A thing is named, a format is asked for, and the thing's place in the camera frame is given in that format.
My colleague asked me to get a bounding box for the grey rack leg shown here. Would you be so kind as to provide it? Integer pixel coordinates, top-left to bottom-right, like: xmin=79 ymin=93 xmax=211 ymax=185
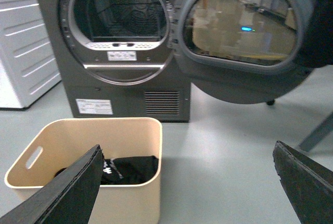
xmin=298 ymin=113 xmax=332 ymax=152

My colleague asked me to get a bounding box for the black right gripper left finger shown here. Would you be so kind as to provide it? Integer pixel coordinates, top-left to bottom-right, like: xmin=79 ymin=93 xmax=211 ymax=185
xmin=1 ymin=145 xmax=104 ymax=223

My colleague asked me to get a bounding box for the black printed t-shirt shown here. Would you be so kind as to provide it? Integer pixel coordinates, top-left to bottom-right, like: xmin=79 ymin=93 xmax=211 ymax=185
xmin=55 ymin=155 xmax=159 ymax=185

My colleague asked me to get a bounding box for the grey tumble dryer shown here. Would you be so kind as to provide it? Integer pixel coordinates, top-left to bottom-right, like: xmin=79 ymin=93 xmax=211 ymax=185
xmin=37 ymin=0 xmax=191 ymax=122

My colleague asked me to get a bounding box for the round dryer door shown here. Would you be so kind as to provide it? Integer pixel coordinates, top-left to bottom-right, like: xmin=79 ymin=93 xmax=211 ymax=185
xmin=171 ymin=0 xmax=316 ymax=104

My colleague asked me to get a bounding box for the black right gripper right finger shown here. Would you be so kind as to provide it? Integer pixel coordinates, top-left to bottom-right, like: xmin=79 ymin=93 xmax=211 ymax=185
xmin=273 ymin=141 xmax=332 ymax=223

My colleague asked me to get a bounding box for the beige plastic laundry hamper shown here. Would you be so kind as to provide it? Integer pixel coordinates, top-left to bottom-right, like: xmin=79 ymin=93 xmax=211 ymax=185
xmin=5 ymin=117 xmax=162 ymax=223

